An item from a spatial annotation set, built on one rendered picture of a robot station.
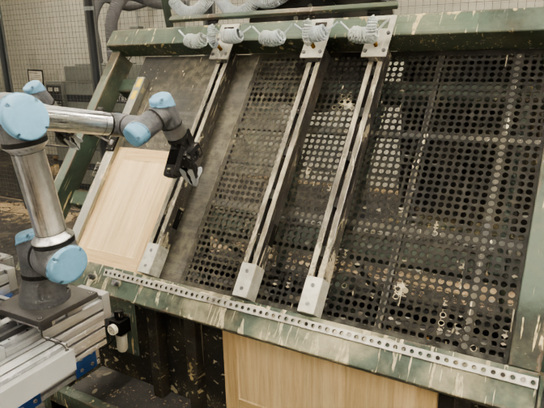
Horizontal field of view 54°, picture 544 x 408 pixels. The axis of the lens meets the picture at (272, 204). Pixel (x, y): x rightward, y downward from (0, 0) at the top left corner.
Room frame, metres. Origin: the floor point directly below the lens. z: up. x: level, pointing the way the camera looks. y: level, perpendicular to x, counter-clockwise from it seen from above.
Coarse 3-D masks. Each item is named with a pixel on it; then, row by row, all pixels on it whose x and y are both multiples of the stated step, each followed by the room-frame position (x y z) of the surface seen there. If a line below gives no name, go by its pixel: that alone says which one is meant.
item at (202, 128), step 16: (208, 32) 2.42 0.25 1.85; (224, 48) 2.50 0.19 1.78; (224, 64) 2.49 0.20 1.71; (224, 80) 2.47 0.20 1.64; (208, 96) 2.43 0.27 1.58; (224, 96) 2.46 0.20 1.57; (208, 112) 2.36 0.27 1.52; (192, 128) 2.34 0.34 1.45; (208, 128) 2.35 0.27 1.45; (176, 192) 2.16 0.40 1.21; (176, 208) 2.14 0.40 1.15; (160, 224) 2.10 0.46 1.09; (176, 224) 2.13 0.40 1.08; (160, 240) 2.05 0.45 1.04; (144, 256) 2.03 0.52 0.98; (160, 256) 2.04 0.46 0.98; (144, 272) 1.98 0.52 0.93; (160, 272) 2.03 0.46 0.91
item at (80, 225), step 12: (144, 84) 2.73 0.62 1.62; (132, 108) 2.65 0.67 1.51; (120, 144) 2.56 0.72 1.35; (108, 156) 2.52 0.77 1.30; (108, 168) 2.49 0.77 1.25; (96, 180) 2.46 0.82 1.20; (96, 192) 2.41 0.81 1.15; (84, 204) 2.40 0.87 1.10; (84, 216) 2.35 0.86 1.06; (84, 228) 2.33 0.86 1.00
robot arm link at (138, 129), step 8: (152, 112) 1.69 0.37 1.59; (128, 120) 1.69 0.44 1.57; (136, 120) 1.66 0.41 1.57; (144, 120) 1.66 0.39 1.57; (152, 120) 1.67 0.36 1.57; (160, 120) 1.69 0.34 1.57; (128, 128) 1.64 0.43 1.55; (136, 128) 1.64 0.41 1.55; (144, 128) 1.65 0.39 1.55; (152, 128) 1.66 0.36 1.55; (160, 128) 1.69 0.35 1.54; (128, 136) 1.65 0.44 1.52; (136, 136) 1.63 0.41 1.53; (144, 136) 1.64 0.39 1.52; (152, 136) 1.68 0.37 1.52; (136, 144) 1.65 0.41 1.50
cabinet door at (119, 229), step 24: (120, 168) 2.47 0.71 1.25; (144, 168) 2.40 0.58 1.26; (120, 192) 2.38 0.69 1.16; (144, 192) 2.32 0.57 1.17; (96, 216) 2.35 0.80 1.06; (120, 216) 2.29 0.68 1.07; (144, 216) 2.23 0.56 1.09; (96, 240) 2.26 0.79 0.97; (120, 240) 2.21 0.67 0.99; (144, 240) 2.15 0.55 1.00; (120, 264) 2.12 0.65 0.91
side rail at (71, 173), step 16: (112, 64) 2.90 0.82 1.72; (128, 64) 2.98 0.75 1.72; (112, 80) 2.87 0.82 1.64; (96, 96) 2.80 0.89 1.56; (112, 96) 2.86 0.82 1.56; (80, 144) 2.65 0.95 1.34; (96, 144) 2.74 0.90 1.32; (64, 160) 2.62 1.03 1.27; (80, 160) 2.64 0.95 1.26; (64, 176) 2.55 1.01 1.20; (80, 176) 2.63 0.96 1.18; (64, 192) 2.54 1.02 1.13; (64, 208) 2.53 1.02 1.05
